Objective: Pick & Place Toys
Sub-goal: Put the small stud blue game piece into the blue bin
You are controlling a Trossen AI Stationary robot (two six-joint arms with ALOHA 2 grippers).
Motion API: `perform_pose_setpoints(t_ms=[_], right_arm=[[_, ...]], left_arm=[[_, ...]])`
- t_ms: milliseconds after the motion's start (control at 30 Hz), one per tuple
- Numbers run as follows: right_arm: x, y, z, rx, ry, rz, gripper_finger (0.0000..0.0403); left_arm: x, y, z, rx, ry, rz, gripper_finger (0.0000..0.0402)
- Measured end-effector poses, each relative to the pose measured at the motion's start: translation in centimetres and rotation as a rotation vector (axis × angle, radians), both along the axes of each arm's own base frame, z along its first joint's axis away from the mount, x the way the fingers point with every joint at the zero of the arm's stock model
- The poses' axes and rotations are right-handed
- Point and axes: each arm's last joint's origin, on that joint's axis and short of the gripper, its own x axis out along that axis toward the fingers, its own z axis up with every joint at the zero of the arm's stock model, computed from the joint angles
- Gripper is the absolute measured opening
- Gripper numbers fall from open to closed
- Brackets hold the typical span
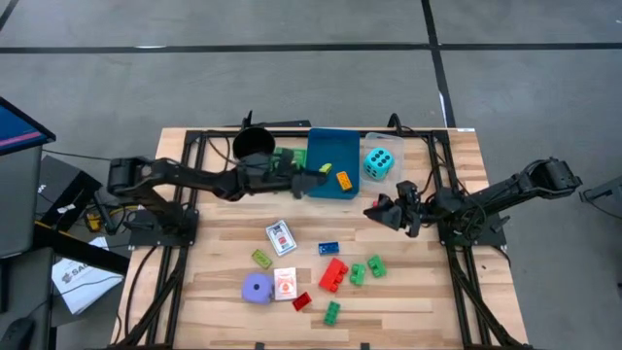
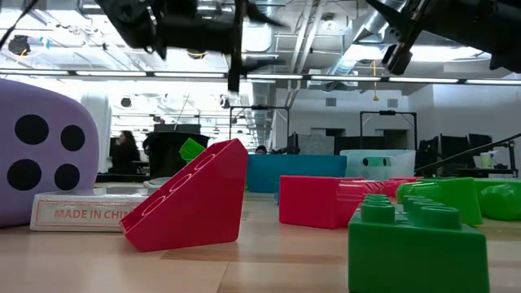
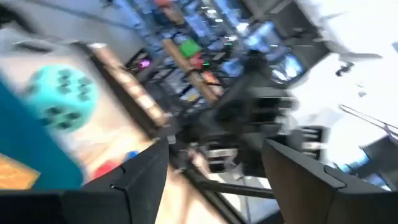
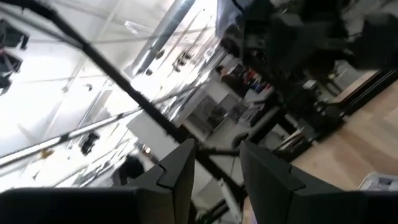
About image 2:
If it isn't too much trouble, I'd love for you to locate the slanted silver ventilation duct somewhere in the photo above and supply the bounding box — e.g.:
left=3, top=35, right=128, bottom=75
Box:
left=325, top=0, right=392, bottom=77

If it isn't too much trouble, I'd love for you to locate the large red toy brick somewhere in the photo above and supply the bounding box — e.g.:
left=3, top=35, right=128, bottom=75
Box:
left=278, top=175, right=387, bottom=230

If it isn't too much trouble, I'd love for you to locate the clear plastic bin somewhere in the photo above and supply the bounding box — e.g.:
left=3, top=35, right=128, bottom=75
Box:
left=339, top=148, right=418, bottom=182

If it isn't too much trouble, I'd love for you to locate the red sloped toy brick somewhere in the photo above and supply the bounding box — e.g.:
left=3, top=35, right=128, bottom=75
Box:
left=119, top=138, right=250, bottom=253

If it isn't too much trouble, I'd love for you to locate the white cup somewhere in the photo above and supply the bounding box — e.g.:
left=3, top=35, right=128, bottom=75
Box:
left=479, top=151, right=496, bottom=169

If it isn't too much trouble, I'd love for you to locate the green studded toy brick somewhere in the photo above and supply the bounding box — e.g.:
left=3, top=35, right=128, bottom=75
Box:
left=348, top=194, right=491, bottom=293

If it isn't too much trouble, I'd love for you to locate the teal foam die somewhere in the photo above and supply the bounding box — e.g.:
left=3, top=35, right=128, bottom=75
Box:
left=361, top=156, right=392, bottom=168

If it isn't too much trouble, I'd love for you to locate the black frame stand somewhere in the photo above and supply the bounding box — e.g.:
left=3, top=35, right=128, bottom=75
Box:
left=229, top=105, right=291, bottom=152
left=359, top=110, right=418, bottom=151

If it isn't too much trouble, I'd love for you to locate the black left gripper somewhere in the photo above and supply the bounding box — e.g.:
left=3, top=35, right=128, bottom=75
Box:
left=156, top=0, right=286, bottom=93

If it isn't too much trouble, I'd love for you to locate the green slatted plastic basket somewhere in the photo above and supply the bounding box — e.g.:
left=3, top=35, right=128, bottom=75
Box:
left=178, top=137, right=207, bottom=164

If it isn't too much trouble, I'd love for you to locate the long green toy brick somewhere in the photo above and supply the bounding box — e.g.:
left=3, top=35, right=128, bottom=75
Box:
left=396, top=177, right=484, bottom=227

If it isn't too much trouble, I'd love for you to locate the long ceiling light rail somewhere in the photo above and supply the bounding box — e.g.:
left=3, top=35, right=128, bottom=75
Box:
left=0, top=68, right=521, bottom=85

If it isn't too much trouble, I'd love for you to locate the grey partition panel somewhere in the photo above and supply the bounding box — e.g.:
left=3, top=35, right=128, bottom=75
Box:
left=298, top=133, right=335, bottom=155

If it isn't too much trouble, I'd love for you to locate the red print card deck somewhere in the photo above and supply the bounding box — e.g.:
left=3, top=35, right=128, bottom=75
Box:
left=29, top=186, right=148, bottom=233

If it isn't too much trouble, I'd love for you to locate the straight silver ventilation duct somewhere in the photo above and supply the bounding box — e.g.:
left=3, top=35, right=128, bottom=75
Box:
left=243, top=79, right=280, bottom=152

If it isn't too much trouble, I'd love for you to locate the small red toy brick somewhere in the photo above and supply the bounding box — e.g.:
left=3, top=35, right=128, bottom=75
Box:
left=384, top=177, right=424, bottom=199

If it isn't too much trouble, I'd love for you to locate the blue plastic bin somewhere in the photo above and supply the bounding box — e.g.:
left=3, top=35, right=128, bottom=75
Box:
left=245, top=153, right=348, bottom=195

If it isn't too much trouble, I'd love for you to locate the purple foam die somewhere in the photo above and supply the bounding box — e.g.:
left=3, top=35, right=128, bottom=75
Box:
left=0, top=78, right=100, bottom=228

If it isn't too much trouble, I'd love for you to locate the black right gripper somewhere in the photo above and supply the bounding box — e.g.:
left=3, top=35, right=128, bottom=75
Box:
left=365, top=0, right=436, bottom=77

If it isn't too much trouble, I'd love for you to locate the small green toy brick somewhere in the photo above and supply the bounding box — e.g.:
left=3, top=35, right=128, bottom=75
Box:
left=474, top=177, right=521, bottom=222

